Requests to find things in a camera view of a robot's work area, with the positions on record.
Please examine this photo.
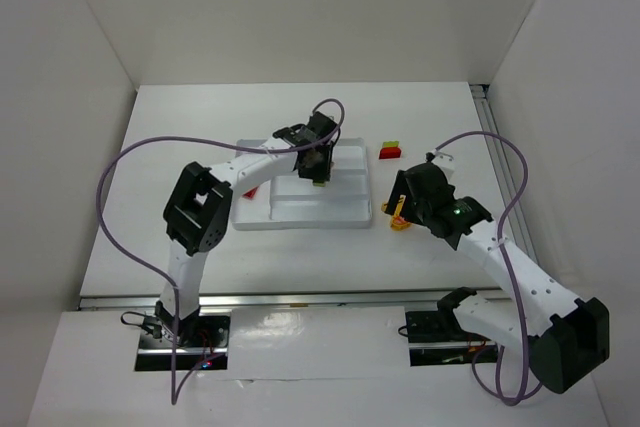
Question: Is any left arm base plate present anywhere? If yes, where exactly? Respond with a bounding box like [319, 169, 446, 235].
[121, 312, 231, 372]

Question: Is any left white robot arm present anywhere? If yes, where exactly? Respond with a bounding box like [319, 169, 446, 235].
[155, 111, 339, 344]

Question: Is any aluminium rail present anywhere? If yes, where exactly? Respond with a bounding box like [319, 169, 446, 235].
[77, 286, 506, 312]
[469, 84, 526, 249]

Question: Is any yellow lego piece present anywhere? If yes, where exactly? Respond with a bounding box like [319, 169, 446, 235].
[389, 196, 411, 232]

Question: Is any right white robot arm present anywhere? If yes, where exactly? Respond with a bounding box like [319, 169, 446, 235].
[385, 162, 610, 394]

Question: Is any aluminium rail front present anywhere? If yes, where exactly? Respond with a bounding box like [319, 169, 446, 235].
[77, 286, 506, 312]

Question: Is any red and green lego stack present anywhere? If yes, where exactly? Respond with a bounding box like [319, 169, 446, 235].
[378, 141, 402, 160]

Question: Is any white divided tray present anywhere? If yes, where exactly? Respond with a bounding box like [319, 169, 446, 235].
[230, 138, 372, 231]

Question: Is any aluminium rail right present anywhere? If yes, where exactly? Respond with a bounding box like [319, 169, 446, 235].
[469, 84, 526, 249]

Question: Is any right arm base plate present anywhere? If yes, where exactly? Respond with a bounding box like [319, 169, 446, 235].
[398, 310, 498, 367]

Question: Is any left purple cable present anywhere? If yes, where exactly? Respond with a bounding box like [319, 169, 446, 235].
[95, 98, 349, 406]

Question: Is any red lego brick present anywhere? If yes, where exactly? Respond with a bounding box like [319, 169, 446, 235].
[243, 187, 259, 200]

